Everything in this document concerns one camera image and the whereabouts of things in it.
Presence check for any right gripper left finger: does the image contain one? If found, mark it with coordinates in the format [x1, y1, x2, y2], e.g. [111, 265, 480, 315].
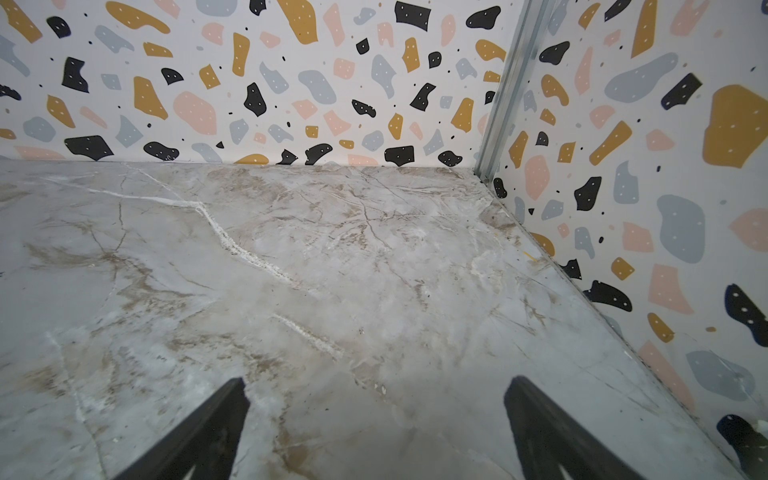
[117, 378, 250, 479]

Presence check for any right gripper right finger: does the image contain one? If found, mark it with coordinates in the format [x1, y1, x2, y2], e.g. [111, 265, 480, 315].
[504, 376, 642, 480]

